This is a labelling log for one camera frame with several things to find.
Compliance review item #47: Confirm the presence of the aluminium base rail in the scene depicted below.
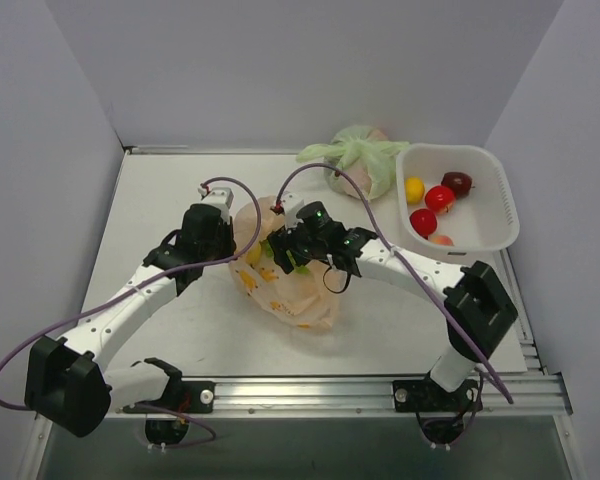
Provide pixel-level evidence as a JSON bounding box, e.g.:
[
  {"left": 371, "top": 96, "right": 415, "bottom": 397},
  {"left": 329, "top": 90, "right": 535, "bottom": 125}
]
[{"left": 35, "top": 372, "right": 575, "bottom": 420}]

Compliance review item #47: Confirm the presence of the yellow lemon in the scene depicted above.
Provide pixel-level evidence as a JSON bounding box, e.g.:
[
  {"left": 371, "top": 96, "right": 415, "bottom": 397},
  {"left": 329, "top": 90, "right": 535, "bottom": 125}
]
[{"left": 404, "top": 177, "right": 426, "bottom": 205}]

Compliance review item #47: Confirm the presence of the green fruit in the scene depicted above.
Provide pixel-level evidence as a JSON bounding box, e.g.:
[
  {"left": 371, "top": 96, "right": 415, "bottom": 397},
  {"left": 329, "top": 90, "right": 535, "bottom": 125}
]
[{"left": 260, "top": 240, "right": 310, "bottom": 275}]

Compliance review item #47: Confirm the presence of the black mounting plate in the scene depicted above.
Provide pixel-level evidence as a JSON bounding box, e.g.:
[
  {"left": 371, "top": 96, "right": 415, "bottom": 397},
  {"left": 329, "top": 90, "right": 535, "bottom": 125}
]
[
  {"left": 122, "top": 379, "right": 216, "bottom": 414},
  {"left": 392, "top": 378, "right": 483, "bottom": 414}
]

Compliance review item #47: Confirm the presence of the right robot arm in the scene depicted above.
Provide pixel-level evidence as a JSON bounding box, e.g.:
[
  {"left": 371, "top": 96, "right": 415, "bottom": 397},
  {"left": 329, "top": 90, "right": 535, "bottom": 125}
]
[{"left": 267, "top": 195, "right": 518, "bottom": 409}]

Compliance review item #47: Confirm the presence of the white plastic basket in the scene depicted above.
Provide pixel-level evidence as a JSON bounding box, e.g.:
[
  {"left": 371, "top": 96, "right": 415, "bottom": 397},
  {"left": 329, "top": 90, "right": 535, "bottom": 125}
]
[{"left": 395, "top": 143, "right": 520, "bottom": 259}]

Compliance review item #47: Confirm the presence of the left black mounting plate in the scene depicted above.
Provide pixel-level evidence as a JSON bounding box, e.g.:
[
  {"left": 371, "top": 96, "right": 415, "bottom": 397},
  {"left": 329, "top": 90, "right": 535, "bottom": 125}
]
[{"left": 122, "top": 379, "right": 216, "bottom": 414}]

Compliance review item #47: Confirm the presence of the green plastic bag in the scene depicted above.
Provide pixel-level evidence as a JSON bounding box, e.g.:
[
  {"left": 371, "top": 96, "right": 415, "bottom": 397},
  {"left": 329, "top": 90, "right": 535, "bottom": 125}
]
[{"left": 296, "top": 125, "right": 410, "bottom": 201}]

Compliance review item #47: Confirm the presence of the bright red apple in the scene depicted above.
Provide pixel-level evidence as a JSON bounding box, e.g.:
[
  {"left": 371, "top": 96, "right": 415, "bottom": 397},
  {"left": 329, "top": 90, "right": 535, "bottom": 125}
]
[{"left": 424, "top": 185, "right": 456, "bottom": 215}]

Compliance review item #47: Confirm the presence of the dark red apple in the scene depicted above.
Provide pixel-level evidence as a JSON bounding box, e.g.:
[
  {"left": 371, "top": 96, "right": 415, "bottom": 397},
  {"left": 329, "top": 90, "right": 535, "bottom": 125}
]
[{"left": 440, "top": 171, "right": 473, "bottom": 199}]

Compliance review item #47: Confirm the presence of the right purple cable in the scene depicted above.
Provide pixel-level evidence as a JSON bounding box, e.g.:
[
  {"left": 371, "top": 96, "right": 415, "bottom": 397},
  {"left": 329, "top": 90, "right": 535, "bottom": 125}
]
[{"left": 274, "top": 163, "right": 515, "bottom": 405}]

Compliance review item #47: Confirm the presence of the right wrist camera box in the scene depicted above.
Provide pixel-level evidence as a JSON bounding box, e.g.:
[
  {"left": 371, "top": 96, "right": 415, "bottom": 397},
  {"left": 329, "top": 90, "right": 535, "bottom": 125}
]
[{"left": 271, "top": 192, "right": 305, "bottom": 229}]

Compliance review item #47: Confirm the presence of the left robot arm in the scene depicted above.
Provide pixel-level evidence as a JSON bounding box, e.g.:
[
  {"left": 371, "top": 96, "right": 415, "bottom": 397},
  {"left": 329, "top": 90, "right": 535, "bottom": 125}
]
[{"left": 25, "top": 195, "right": 235, "bottom": 438}]

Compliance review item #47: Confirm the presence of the yellow mango fruit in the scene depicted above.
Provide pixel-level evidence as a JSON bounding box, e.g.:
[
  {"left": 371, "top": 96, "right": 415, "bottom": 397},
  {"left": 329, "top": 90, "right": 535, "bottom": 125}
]
[{"left": 245, "top": 243, "right": 262, "bottom": 266}]

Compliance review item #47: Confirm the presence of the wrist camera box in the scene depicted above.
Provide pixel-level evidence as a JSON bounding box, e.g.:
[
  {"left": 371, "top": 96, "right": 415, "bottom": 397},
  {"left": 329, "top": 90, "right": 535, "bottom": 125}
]
[
  {"left": 198, "top": 186, "right": 234, "bottom": 223},
  {"left": 271, "top": 192, "right": 305, "bottom": 229}
]

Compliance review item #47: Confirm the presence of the peach fruit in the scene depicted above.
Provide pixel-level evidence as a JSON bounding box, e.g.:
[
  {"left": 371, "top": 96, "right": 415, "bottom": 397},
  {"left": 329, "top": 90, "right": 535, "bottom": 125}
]
[{"left": 428, "top": 235, "right": 454, "bottom": 246}]

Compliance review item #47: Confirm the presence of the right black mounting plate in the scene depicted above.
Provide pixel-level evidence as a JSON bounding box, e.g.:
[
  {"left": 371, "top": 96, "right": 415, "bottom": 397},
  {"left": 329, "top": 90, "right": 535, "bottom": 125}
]
[{"left": 392, "top": 378, "right": 483, "bottom": 414}]

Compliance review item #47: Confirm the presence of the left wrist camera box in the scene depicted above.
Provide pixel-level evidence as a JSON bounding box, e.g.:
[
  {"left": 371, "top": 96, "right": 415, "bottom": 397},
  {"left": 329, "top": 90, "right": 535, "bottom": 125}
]
[{"left": 198, "top": 186, "right": 234, "bottom": 223}]

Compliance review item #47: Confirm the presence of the orange plastic bag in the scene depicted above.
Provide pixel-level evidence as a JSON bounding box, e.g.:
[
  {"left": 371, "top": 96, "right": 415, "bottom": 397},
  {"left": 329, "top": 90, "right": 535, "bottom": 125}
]
[{"left": 228, "top": 196, "right": 346, "bottom": 329}]

